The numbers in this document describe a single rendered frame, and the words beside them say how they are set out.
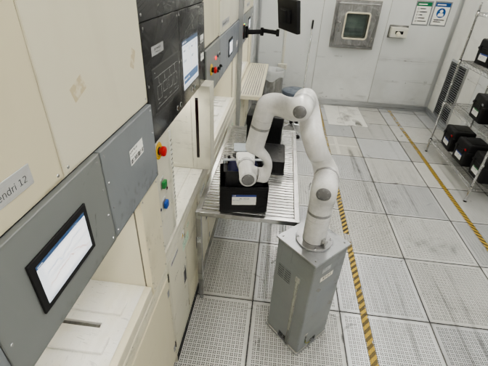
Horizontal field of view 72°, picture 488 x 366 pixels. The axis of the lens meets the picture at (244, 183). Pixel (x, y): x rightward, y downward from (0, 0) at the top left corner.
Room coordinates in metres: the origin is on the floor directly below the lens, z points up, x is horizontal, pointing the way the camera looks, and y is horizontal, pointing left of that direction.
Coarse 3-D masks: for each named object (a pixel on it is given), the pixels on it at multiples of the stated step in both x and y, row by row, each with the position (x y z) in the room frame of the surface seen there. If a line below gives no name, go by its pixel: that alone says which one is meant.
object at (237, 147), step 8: (240, 144) 1.73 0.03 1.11; (224, 160) 1.67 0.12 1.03; (232, 160) 1.67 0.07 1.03; (256, 160) 1.68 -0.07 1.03; (224, 168) 1.61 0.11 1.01; (224, 176) 1.73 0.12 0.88; (232, 176) 1.58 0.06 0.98; (224, 184) 1.64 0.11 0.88; (232, 184) 1.58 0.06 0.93; (240, 184) 1.58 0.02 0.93; (256, 184) 1.59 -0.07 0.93
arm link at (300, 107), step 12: (264, 96) 1.41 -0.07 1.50; (276, 96) 1.39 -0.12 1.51; (300, 96) 1.33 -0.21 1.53; (264, 108) 1.38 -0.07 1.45; (276, 108) 1.36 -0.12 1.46; (288, 108) 1.30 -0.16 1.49; (300, 108) 1.27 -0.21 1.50; (312, 108) 1.30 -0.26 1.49; (252, 120) 1.43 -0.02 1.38; (264, 120) 1.38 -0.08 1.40; (288, 120) 1.32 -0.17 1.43; (300, 120) 1.28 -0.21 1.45
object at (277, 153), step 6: (270, 144) 2.27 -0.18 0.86; (276, 144) 2.27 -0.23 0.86; (270, 150) 2.16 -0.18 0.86; (276, 150) 2.16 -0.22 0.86; (282, 150) 2.17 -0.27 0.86; (270, 156) 2.07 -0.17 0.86; (276, 156) 2.07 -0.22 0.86; (282, 156) 2.08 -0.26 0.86; (276, 162) 2.00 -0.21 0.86; (282, 162) 2.00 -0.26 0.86; (276, 168) 2.00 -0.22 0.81; (282, 168) 2.00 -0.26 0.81; (276, 174) 1.99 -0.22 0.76; (282, 174) 1.99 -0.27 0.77
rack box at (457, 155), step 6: (462, 138) 3.57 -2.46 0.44; (468, 138) 3.56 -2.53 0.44; (474, 138) 3.58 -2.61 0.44; (480, 138) 3.59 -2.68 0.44; (456, 144) 3.59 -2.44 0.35; (462, 144) 3.50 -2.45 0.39; (468, 144) 3.41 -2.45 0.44; (474, 144) 3.41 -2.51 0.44; (480, 144) 3.42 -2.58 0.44; (486, 144) 3.43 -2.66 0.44; (456, 150) 3.56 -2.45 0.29; (462, 150) 3.43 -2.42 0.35; (468, 150) 3.35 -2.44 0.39; (474, 150) 3.35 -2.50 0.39; (480, 150) 3.34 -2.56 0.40; (486, 150) 3.34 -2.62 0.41; (456, 156) 3.51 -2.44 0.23; (462, 156) 3.41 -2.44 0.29; (468, 156) 3.35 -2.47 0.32; (462, 162) 3.37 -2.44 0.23; (468, 162) 3.35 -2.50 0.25
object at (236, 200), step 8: (264, 184) 1.71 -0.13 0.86; (224, 192) 1.54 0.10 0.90; (232, 192) 1.54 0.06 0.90; (240, 192) 1.55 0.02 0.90; (248, 192) 1.55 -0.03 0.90; (256, 192) 1.55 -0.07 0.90; (264, 192) 1.56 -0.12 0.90; (224, 200) 1.54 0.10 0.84; (232, 200) 1.54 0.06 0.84; (240, 200) 1.55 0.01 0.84; (248, 200) 1.55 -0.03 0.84; (256, 200) 1.55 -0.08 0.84; (264, 200) 1.56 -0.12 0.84; (224, 208) 1.54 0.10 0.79; (232, 208) 1.54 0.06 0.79; (240, 208) 1.55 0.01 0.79; (248, 208) 1.55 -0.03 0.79; (256, 208) 1.56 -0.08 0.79; (264, 208) 1.56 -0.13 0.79
